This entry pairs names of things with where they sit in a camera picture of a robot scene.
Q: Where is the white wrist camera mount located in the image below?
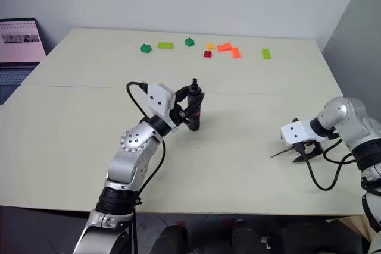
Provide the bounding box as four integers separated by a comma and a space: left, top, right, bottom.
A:
280, 118, 317, 148
146, 83, 180, 131

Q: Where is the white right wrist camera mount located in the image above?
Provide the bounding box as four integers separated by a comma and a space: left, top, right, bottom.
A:
280, 118, 317, 148

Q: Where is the open laptop computer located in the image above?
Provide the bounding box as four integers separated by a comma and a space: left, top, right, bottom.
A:
0, 17, 47, 105

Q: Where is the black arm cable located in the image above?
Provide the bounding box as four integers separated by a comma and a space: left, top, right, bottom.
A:
305, 134, 358, 192
126, 81, 167, 254

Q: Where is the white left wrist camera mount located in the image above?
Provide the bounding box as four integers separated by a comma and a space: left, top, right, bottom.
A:
146, 83, 180, 131

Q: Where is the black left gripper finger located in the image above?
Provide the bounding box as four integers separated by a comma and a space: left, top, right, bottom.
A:
174, 85, 192, 106
179, 93, 206, 120

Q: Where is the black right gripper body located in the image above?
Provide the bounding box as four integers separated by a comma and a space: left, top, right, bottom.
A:
293, 140, 324, 155

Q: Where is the black red electric screwdriver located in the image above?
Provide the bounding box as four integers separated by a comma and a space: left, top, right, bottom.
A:
185, 77, 206, 132

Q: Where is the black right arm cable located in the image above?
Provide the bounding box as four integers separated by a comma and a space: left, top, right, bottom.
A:
305, 134, 358, 192

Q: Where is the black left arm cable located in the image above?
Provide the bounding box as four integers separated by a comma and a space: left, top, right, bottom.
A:
126, 81, 167, 254

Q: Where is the thin metal screwdriver bit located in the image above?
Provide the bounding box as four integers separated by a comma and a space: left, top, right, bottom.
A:
269, 146, 296, 159

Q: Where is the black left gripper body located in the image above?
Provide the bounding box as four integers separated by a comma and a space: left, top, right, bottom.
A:
170, 105, 192, 128

